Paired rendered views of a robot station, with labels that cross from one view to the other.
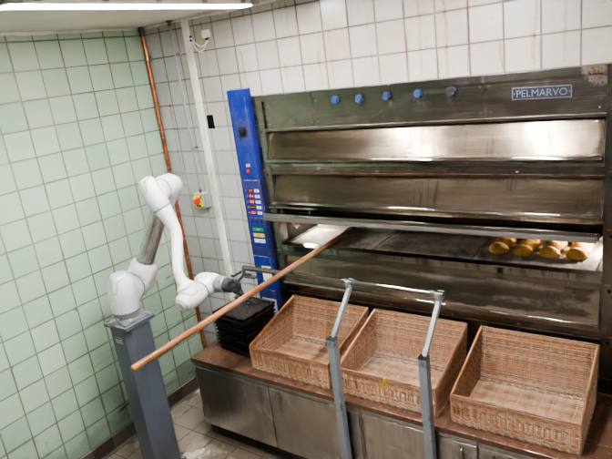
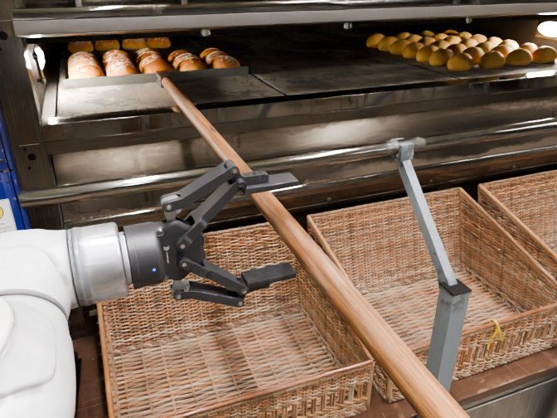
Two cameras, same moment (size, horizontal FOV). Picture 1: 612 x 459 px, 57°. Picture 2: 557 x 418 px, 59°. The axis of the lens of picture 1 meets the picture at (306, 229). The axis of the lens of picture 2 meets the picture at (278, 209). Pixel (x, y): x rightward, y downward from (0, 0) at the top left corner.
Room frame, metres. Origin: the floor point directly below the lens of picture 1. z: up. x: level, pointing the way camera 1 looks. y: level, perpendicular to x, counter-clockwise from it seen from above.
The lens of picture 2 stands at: (2.35, 0.77, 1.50)
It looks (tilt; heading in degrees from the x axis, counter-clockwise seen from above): 27 degrees down; 302
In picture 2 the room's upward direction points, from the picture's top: straight up
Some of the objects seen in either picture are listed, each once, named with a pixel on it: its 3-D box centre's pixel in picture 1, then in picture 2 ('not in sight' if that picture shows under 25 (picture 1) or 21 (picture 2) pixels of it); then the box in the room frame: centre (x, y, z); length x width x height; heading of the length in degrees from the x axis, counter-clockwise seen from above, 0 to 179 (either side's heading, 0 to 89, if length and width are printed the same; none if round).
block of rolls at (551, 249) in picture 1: (547, 234); (455, 46); (2.84, -1.29, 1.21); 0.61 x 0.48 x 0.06; 144
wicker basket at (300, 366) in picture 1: (310, 338); (224, 328); (2.96, 0.06, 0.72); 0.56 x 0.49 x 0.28; 53
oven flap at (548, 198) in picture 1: (410, 192); not in sight; (2.83, -0.56, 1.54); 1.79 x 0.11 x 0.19; 54
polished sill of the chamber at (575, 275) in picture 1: (417, 259); (383, 95); (2.85, -0.58, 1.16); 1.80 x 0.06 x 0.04; 54
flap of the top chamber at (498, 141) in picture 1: (406, 143); not in sight; (2.83, -0.56, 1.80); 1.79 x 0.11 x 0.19; 54
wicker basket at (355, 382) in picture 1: (402, 357); (429, 277); (2.61, -0.42, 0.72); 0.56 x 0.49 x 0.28; 54
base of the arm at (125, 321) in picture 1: (125, 315); not in sight; (2.93, 1.08, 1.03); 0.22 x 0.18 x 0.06; 143
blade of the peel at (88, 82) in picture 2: (366, 219); (152, 65); (3.60, -0.41, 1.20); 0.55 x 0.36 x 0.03; 54
